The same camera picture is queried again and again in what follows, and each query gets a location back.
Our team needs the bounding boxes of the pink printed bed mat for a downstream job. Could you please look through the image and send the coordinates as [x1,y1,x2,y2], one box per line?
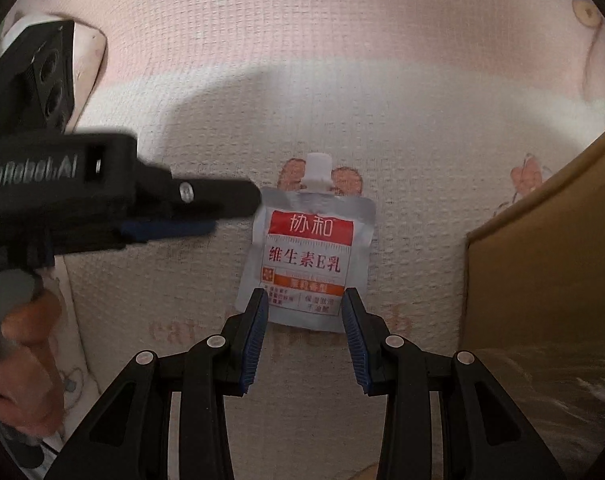
[0,0,605,480]

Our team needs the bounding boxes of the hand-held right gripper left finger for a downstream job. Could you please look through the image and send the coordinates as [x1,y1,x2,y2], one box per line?
[45,287,269,480]

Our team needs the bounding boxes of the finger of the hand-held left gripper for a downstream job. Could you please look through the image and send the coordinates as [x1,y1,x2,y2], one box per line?
[137,162,262,221]
[117,217,218,246]

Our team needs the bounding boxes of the person's left hand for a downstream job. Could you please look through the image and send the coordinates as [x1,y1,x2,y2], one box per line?
[0,290,67,438]

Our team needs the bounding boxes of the brown cardboard box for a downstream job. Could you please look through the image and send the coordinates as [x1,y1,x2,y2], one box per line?
[465,115,605,480]

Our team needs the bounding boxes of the silver pouch with red label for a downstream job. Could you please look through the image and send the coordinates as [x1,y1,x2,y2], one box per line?
[234,152,376,335]

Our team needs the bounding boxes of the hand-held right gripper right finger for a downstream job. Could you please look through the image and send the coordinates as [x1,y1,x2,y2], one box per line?
[343,287,566,480]

